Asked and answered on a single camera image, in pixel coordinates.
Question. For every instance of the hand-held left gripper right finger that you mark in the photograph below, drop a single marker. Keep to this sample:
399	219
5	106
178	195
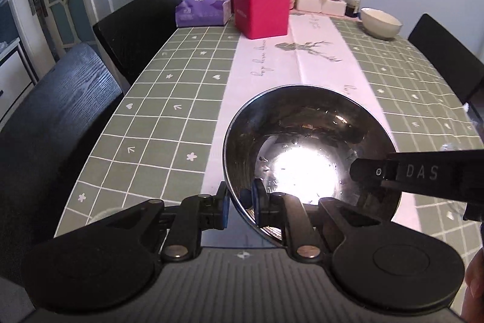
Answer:
257	205

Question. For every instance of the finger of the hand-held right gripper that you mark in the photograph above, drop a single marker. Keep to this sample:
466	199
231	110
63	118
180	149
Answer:
368	171

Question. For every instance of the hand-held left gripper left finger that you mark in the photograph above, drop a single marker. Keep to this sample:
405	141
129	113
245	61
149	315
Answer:
224	210

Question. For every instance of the stainless steel bowl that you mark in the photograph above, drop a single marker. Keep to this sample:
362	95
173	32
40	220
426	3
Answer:
302	118

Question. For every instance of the person's right hand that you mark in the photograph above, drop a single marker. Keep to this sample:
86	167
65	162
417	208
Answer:
477	281

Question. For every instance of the green checked tablecloth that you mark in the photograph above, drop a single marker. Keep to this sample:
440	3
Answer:
170	99

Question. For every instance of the black wooden chair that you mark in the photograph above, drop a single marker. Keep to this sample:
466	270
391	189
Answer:
140	31
56	141
446	50

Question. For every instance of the white ceramic bowl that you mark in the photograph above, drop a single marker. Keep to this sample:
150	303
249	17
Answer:
380	24

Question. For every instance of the white small box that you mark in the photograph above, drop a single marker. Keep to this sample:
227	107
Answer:
308	3
333	7

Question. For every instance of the black lidded jar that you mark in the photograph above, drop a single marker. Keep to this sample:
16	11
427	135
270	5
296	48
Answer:
351	3

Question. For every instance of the red square box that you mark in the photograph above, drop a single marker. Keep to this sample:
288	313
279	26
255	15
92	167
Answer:
261	11

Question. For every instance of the purple tissue box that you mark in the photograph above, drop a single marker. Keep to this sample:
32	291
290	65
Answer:
200	11

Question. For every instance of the white cabinet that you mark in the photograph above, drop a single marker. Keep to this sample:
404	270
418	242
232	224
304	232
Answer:
13	77

